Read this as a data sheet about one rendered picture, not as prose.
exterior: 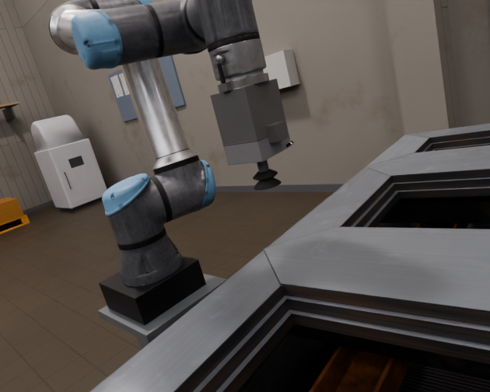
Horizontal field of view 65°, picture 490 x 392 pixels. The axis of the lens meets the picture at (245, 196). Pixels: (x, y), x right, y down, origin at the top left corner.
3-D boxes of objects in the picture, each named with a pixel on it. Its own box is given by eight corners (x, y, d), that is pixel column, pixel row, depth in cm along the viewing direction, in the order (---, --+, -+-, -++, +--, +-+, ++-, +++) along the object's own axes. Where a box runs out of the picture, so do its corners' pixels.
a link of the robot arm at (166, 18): (135, 14, 62) (155, -9, 53) (197, 5, 67) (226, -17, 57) (150, 64, 64) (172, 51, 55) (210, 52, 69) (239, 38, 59)
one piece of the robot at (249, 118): (253, 52, 48) (281, 178, 52) (288, 47, 54) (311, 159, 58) (197, 70, 53) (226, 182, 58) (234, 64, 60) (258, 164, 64)
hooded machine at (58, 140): (111, 197, 662) (79, 110, 624) (73, 212, 618) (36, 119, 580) (92, 197, 717) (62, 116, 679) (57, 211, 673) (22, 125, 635)
